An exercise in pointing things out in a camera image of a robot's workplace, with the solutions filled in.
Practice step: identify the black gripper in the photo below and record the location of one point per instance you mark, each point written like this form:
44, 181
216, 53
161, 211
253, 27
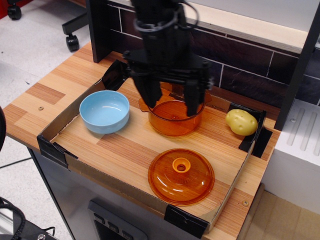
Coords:
166, 56

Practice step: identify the orange transparent pot lid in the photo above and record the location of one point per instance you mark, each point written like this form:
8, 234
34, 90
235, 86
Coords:
181, 177

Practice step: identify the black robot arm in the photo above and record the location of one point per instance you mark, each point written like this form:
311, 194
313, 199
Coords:
161, 11

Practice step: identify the orange transparent pot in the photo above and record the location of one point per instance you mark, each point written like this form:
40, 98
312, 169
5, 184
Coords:
169, 116

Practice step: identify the cardboard fence with black tape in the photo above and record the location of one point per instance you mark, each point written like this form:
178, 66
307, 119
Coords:
111, 170

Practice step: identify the light blue bowl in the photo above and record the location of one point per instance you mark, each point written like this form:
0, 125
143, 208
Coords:
105, 111

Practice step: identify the yellow plastic potato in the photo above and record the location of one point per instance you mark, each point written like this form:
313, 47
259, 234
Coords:
241, 122

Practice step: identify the black office chair base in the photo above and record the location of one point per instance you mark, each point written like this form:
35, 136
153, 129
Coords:
70, 27

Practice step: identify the white toy sink unit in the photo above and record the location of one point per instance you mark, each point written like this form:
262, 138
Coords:
293, 171

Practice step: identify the black oven control panel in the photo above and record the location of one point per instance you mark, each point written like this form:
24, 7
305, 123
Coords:
111, 224

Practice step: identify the black caster wheel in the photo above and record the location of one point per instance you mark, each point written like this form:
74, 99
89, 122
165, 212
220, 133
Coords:
13, 10

